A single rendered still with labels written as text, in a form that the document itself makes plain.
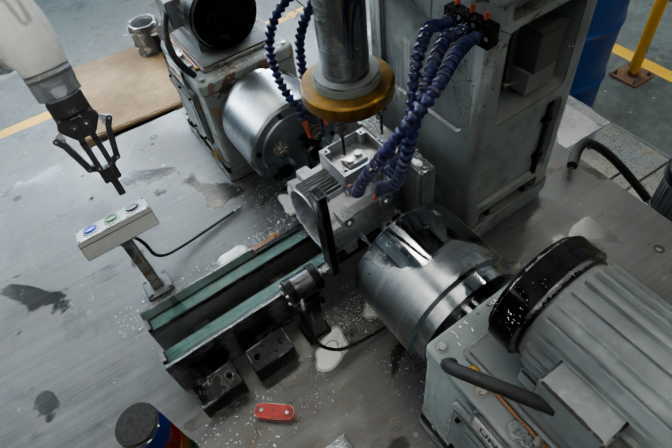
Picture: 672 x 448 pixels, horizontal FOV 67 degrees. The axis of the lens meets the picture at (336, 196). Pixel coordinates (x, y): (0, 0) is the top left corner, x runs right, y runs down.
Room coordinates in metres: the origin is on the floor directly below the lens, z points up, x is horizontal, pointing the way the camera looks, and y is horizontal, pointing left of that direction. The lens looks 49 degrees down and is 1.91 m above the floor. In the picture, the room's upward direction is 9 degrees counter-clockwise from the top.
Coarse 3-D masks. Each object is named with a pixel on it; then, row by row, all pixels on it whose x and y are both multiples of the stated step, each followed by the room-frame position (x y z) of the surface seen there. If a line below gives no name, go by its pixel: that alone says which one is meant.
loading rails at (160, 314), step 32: (256, 256) 0.72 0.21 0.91; (288, 256) 0.72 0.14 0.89; (320, 256) 0.69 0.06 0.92; (352, 256) 0.69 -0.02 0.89; (192, 288) 0.65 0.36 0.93; (224, 288) 0.64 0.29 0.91; (256, 288) 0.67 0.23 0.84; (160, 320) 0.58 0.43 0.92; (192, 320) 0.60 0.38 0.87; (224, 320) 0.56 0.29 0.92; (256, 320) 0.56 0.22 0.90; (288, 320) 0.59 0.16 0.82; (160, 352) 0.50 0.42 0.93; (192, 352) 0.49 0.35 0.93; (224, 352) 0.51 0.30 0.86; (192, 384) 0.47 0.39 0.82
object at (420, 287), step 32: (416, 224) 0.55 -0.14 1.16; (448, 224) 0.55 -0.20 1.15; (384, 256) 0.51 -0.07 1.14; (416, 256) 0.49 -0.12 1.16; (448, 256) 0.47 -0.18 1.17; (480, 256) 0.47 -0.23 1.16; (384, 288) 0.47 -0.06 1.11; (416, 288) 0.44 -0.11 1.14; (448, 288) 0.42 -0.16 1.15; (480, 288) 0.41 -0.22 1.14; (384, 320) 0.44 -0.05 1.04; (416, 320) 0.39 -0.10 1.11; (448, 320) 0.38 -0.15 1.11; (416, 352) 0.39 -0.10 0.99
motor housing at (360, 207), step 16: (320, 176) 0.77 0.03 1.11; (288, 192) 0.81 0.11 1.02; (304, 192) 0.73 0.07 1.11; (336, 192) 0.72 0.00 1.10; (368, 192) 0.73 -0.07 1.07; (400, 192) 0.74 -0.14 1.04; (304, 208) 0.79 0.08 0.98; (336, 208) 0.70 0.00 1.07; (352, 208) 0.70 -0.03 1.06; (368, 208) 0.70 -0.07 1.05; (384, 208) 0.71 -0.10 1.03; (400, 208) 0.74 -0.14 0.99; (304, 224) 0.76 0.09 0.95; (336, 224) 0.67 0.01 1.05; (368, 224) 0.69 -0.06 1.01; (336, 240) 0.65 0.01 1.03
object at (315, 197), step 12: (312, 192) 0.59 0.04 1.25; (312, 204) 0.60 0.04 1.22; (324, 204) 0.58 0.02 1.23; (324, 216) 0.58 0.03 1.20; (324, 228) 0.58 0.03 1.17; (324, 240) 0.58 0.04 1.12; (324, 252) 0.59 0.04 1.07; (336, 252) 0.58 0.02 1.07; (324, 264) 0.60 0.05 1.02; (336, 264) 0.58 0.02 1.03
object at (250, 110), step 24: (264, 72) 1.11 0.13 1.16; (288, 72) 1.14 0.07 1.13; (240, 96) 1.04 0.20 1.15; (264, 96) 1.01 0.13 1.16; (240, 120) 0.99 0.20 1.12; (264, 120) 0.94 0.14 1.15; (288, 120) 0.95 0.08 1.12; (312, 120) 0.98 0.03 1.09; (240, 144) 0.96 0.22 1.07; (264, 144) 0.92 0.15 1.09; (288, 144) 0.94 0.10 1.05; (312, 144) 0.97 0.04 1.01; (264, 168) 0.91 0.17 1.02; (288, 168) 0.93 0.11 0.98; (312, 168) 0.97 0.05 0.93
